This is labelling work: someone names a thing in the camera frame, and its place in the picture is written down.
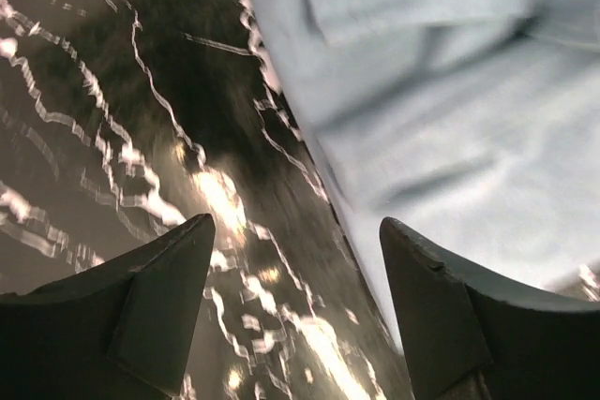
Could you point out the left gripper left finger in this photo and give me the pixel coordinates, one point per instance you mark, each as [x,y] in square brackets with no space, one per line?
[120,330]

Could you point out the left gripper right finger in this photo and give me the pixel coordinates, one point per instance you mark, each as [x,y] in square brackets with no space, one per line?
[470,333]

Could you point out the grey-blue t shirt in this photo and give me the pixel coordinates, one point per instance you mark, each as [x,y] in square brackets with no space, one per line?
[475,122]

